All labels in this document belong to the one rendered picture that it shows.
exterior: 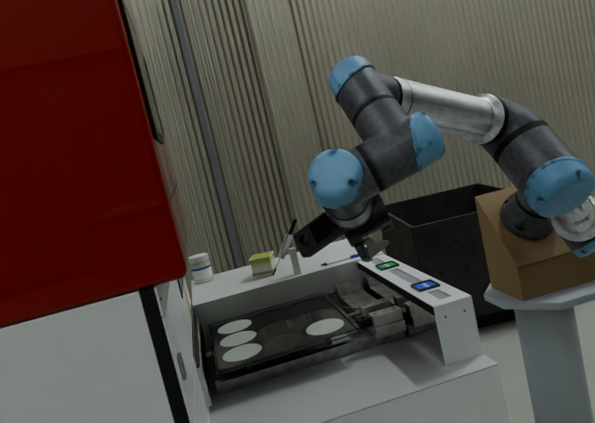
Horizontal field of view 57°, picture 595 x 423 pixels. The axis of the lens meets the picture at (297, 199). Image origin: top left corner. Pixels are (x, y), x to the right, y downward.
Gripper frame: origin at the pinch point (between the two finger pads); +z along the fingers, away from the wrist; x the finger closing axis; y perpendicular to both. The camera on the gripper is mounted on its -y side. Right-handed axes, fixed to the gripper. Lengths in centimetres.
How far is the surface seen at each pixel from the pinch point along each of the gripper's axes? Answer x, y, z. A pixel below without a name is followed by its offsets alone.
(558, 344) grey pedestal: -35, 35, 66
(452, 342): -23.3, 8.2, 27.2
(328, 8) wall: 254, 66, 257
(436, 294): -12.0, 10.5, 30.4
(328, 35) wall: 237, 56, 265
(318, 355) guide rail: -11.1, -22.3, 37.2
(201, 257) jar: 41, -51, 70
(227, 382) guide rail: -8, -44, 30
